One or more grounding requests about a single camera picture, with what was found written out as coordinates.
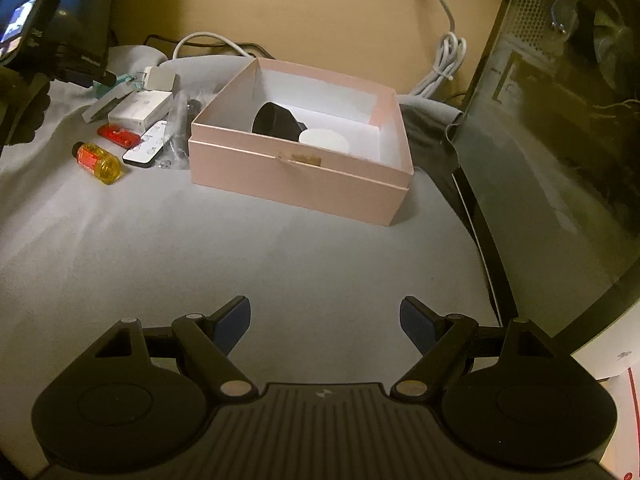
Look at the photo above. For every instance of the black and white remote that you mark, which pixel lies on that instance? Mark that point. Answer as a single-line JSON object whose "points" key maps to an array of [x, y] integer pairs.
{"points": [[145, 147]]}

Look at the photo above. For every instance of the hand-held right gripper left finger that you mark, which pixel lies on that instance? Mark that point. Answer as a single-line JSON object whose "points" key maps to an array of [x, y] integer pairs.
{"points": [[234, 324]]}

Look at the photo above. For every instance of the dark grey cloth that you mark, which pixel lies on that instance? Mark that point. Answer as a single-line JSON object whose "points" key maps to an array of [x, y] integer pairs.
{"points": [[425, 130]]}

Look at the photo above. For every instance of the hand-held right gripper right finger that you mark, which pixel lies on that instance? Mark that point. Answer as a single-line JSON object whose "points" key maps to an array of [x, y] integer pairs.
{"points": [[417, 329]]}

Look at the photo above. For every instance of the light grey bedsheet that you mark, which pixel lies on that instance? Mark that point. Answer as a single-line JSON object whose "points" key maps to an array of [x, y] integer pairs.
{"points": [[200, 250]]}

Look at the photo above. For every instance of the white small carton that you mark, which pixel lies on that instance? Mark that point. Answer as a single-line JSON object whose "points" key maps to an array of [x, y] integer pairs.
{"points": [[140, 110]]}

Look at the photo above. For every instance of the clear plastic bag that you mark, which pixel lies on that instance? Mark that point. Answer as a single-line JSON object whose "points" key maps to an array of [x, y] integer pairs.
{"points": [[179, 130]]}

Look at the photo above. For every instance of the grey flat packet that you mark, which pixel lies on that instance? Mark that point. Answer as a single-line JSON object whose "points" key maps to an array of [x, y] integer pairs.
{"points": [[102, 109]]}

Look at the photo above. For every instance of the pink cardboard box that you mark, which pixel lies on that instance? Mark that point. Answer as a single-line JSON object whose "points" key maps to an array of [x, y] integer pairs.
{"points": [[280, 180]]}

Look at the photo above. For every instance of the black cup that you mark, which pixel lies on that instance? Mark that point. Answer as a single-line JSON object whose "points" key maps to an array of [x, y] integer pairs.
{"points": [[275, 120]]}

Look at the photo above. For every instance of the white box red stripe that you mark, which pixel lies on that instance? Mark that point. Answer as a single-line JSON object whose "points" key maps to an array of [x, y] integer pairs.
{"points": [[620, 390]]}

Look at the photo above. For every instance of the white charger adapter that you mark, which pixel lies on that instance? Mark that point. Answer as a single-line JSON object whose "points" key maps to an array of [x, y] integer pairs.
{"points": [[161, 80]]}

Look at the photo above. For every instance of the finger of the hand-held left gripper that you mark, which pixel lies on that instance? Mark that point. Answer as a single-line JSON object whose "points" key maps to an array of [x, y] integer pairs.
{"points": [[97, 77]]}

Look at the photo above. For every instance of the yellow oil bottle red label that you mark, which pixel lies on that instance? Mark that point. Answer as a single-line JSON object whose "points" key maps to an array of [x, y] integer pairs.
{"points": [[100, 162]]}

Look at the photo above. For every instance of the teal small item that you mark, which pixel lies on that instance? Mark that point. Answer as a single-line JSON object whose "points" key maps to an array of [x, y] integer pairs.
{"points": [[117, 87]]}

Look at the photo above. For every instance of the red flat packet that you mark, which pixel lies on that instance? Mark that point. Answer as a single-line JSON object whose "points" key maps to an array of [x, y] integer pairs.
{"points": [[117, 135]]}

